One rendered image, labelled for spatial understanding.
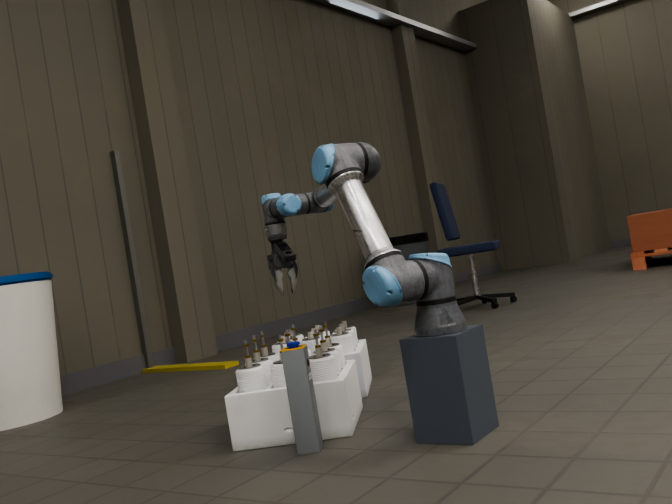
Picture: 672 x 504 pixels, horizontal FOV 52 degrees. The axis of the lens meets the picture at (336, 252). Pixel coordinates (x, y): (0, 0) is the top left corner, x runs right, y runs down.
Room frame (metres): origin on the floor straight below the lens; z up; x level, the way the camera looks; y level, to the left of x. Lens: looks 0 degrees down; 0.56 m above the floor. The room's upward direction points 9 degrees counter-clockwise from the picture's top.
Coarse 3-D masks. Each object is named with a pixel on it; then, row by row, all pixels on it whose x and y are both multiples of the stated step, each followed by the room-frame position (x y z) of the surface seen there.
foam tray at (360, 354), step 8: (360, 344) 2.93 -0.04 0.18; (352, 352) 2.73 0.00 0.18; (360, 352) 2.72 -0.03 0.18; (360, 360) 2.70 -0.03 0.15; (368, 360) 3.04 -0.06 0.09; (360, 368) 2.70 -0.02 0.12; (368, 368) 2.97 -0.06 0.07; (360, 376) 2.70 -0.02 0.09; (368, 376) 2.91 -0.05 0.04; (360, 384) 2.71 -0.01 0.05; (368, 384) 2.84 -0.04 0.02; (368, 392) 2.78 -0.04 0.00
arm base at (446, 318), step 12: (432, 300) 1.93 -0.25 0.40; (444, 300) 1.93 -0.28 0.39; (456, 300) 1.97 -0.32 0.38; (420, 312) 1.96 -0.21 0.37; (432, 312) 1.93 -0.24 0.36; (444, 312) 1.93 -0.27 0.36; (456, 312) 1.94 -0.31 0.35; (420, 324) 1.95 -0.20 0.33; (432, 324) 1.92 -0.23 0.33; (444, 324) 1.93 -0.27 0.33; (456, 324) 1.92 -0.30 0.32; (420, 336) 1.95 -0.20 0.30
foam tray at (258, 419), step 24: (336, 384) 2.16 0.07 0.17; (240, 408) 2.20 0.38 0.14; (264, 408) 2.19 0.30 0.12; (288, 408) 2.18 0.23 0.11; (336, 408) 2.16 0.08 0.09; (360, 408) 2.46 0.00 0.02; (240, 432) 2.20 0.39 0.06; (264, 432) 2.19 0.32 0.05; (288, 432) 2.18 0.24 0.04; (336, 432) 2.16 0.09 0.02
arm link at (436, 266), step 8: (416, 256) 1.95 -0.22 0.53; (424, 256) 1.93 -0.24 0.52; (432, 256) 1.93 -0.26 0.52; (440, 256) 1.94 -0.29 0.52; (448, 256) 1.98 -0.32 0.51; (424, 264) 1.93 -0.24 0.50; (432, 264) 1.93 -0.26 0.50; (440, 264) 1.94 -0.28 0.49; (448, 264) 1.95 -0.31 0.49; (424, 272) 1.91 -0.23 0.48; (432, 272) 1.92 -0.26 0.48; (440, 272) 1.93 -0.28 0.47; (448, 272) 1.95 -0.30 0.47; (432, 280) 1.92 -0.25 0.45; (440, 280) 1.93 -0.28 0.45; (448, 280) 1.95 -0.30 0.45; (432, 288) 1.92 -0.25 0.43; (440, 288) 1.93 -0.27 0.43; (448, 288) 1.94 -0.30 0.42; (424, 296) 1.93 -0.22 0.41; (432, 296) 1.93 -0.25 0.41; (440, 296) 1.93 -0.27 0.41; (448, 296) 1.94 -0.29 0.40
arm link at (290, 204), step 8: (272, 200) 2.44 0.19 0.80; (280, 200) 2.37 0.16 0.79; (288, 200) 2.36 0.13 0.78; (296, 200) 2.37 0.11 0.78; (304, 200) 2.41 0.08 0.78; (272, 208) 2.42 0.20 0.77; (280, 208) 2.37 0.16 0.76; (288, 208) 2.36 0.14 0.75; (296, 208) 2.37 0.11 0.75; (304, 208) 2.42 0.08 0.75; (280, 216) 2.42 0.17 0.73
